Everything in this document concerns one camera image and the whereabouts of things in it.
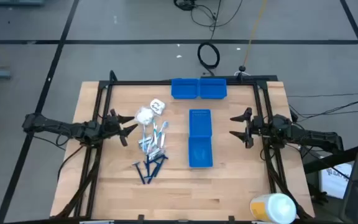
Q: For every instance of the white printed packet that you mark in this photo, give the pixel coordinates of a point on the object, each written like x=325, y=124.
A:
x=157, y=106

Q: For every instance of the black slanted beam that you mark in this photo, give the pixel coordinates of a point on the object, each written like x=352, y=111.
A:
x=331, y=160

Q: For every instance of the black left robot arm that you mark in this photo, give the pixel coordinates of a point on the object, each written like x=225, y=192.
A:
x=57, y=127

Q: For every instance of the white printed sign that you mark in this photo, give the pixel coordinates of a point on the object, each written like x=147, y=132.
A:
x=334, y=182

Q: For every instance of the black stand knob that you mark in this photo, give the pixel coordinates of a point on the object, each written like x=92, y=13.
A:
x=242, y=68

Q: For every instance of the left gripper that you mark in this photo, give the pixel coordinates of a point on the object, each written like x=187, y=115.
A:
x=110, y=126

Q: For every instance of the blue plastic basket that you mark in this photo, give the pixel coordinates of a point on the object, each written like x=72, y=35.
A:
x=185, y=90
x=213, y=90
x=200, y=124
x=200, y=155

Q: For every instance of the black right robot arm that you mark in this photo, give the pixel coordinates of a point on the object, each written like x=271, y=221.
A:
x=306, y=135

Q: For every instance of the white and yellow canister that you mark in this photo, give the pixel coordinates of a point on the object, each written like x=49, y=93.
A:
x=273, y=208

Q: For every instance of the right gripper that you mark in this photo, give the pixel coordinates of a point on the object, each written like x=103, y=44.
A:
x=255, y=127

